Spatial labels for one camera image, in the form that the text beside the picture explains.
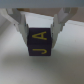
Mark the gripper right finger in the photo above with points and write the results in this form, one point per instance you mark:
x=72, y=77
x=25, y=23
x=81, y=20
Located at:
x=58, y=24

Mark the purple block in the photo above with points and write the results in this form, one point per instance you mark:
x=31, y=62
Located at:
x=39, y=42

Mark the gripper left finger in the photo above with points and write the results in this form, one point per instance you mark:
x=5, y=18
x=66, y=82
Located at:
x=20, y=26

